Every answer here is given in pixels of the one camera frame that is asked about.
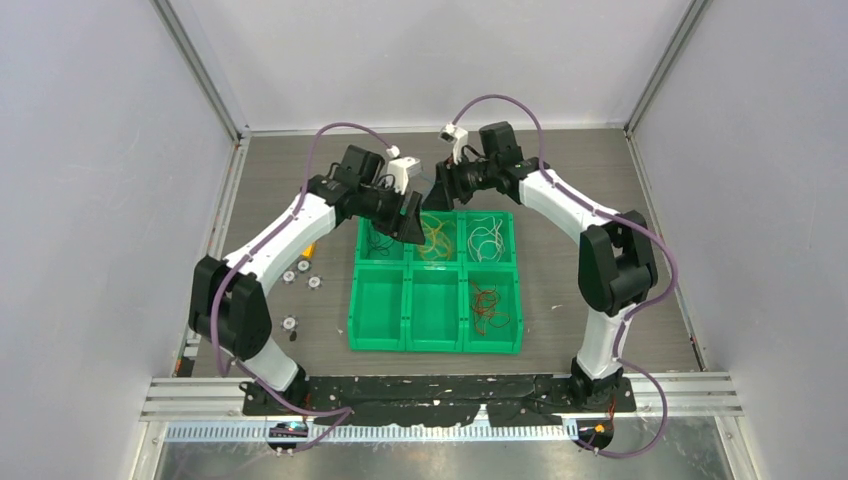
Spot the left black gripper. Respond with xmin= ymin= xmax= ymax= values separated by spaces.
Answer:
xmin=359 ymin=181 xmax=425 ymax=245

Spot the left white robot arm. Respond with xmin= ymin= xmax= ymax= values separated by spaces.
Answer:
xmin=187 ymin=145 xmax=425 ymax=414

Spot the poker chip left middle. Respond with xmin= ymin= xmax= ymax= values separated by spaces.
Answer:
xmin=280 ymin=270 xmax=298 ymax=284

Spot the yellow thin cable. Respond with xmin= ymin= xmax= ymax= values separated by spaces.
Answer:
xmin=415 ymin=213 xmax=458 ymax=262

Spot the aluminium front rail frame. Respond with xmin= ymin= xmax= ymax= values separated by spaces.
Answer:
xmin=131 ymin=372 xmax=762 ymax=479

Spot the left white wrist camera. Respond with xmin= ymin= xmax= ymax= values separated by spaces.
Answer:
xmin=386 ymin=145 xmax=423 ymax=194

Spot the white thin cable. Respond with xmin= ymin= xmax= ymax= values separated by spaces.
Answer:
xmin=466 ymin=217 xmax=507 ymax=264

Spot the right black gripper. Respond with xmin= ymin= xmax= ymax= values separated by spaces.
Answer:
xmin=423 ymin=151 xmax=499 ymax=212

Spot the red thin cable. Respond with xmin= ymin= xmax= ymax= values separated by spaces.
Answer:
xmin=467 ymin=279 xmax=513 ymax=336

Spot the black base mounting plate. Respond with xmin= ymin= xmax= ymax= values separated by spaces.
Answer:
xmin=239 ymin=374 xmax=636 ymax=427

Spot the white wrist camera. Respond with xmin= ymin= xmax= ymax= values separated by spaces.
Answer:
xmin=386 ymin=145 xmax=423 ymax=194
xmin=439 ymin=123 xmax=468 ymax=165

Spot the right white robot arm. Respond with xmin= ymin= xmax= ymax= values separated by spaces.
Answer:
xmin=423 ymin=121 xmax=658 ymax=411

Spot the poker chip lowest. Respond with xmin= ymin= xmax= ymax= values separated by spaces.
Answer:
xmin=280 ymin=316 xmax=299 ymax=332

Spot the poker chip right middle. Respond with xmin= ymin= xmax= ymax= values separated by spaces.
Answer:
xmin=307 ymin=275 xmax=323 ymax=290

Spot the green six-compartment bin tray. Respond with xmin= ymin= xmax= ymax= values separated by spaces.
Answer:
xmin=347 ymin=210 xmax=524 ymax=355

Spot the yellow triangular plastic piece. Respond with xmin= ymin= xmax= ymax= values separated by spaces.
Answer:
xmin=300 ymin=243 xmax=316 ymax=261

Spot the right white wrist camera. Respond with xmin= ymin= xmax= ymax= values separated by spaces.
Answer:
xmin=439 ymin=123 xmax=468 ymax=165

